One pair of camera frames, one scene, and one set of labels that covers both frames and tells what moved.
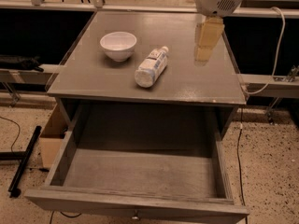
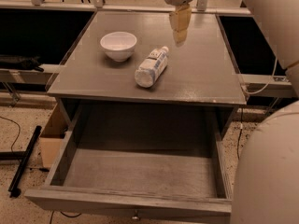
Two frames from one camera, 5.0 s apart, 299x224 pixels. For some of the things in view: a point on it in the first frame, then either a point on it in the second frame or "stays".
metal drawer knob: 135,217 stays
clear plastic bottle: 152,66 stays
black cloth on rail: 25,63 stays
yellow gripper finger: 206,35 -> 179,20
